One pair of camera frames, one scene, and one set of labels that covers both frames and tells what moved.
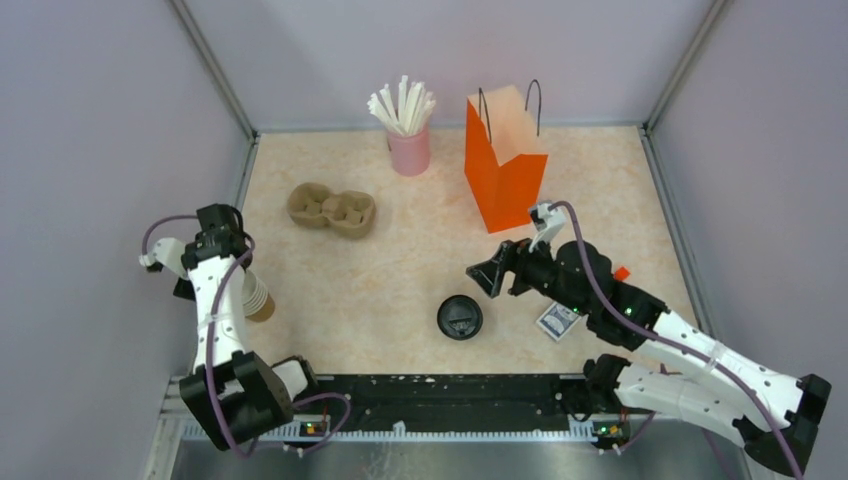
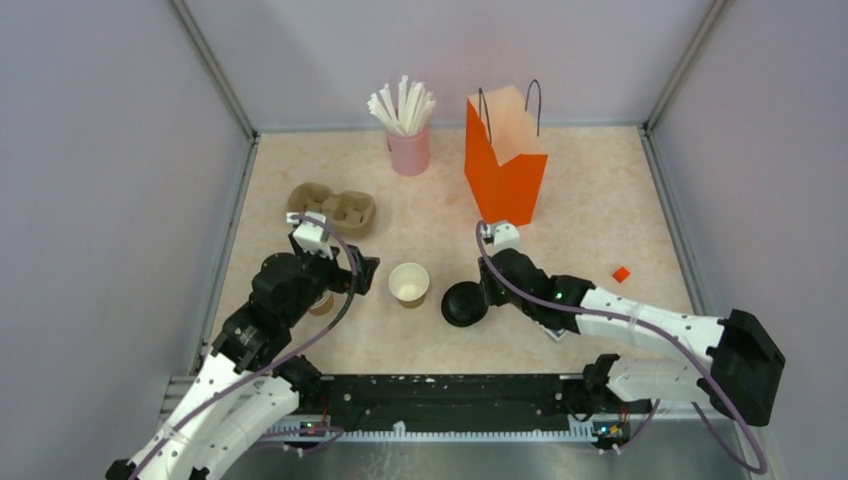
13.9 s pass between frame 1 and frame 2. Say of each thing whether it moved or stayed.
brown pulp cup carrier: stayed
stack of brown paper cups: moved
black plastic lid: moved
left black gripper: moved
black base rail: stayed
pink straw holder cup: stayed
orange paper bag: stayed
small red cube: stayed
